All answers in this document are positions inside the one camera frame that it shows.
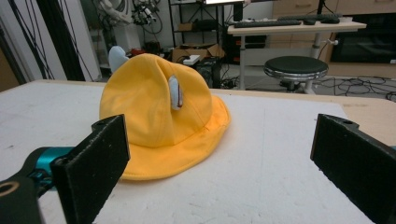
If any white foam table mat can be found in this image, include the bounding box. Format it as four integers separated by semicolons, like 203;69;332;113
0;81;376;224

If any white office desk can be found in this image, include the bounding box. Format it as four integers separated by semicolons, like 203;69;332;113
226;21;368;91

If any white robot figure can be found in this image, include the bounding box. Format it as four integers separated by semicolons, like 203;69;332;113
98;0;143;54

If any tangle of black floor cables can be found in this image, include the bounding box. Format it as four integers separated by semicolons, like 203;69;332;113
313;76;396;103

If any black metal shelf rack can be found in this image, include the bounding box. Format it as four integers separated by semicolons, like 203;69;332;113
167;0;230;49

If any yellow bucket hat with ears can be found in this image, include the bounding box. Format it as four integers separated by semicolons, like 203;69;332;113
98;45;232;181

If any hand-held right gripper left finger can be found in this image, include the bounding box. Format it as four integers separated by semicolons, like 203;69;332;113
49;114;131;224

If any black round stool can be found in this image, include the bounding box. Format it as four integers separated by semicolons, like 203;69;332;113
263;55;330;95

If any black keyboard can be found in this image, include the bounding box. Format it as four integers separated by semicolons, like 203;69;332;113
233;19;304;29
277;13;343;22

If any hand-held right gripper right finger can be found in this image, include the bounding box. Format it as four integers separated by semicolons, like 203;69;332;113
309;113;396;224

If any black glass-front cabinet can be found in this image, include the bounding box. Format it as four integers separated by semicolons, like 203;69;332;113
330;12;396;64

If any open cardboard box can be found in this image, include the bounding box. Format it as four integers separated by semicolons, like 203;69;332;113
171;43;226;63

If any black upright stand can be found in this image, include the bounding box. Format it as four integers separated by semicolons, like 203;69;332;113
36;0;87;82

